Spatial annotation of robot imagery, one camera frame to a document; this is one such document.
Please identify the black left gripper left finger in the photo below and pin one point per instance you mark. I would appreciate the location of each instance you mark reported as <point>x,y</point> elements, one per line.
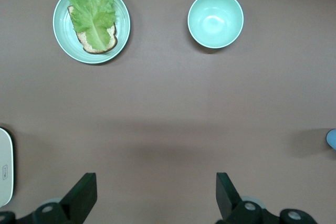
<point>78,200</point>

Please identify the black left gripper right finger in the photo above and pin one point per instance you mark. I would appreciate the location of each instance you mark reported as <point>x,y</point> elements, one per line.
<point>231,203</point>

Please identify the blue plastic cup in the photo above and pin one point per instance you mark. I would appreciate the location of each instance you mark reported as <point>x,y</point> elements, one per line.
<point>332,138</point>

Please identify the white flat device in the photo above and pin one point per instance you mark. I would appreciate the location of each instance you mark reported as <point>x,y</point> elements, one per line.
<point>5,155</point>

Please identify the toasted bread slice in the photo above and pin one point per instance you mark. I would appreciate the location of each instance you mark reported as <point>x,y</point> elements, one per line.
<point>83,39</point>

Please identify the mint green plate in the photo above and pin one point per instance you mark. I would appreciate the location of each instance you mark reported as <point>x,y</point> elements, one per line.
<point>61,32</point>

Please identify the mint green bowl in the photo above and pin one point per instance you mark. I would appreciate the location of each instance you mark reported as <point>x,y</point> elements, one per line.
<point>215,22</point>

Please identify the green lettuce leaf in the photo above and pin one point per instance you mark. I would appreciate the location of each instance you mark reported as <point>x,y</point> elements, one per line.
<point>92,16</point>

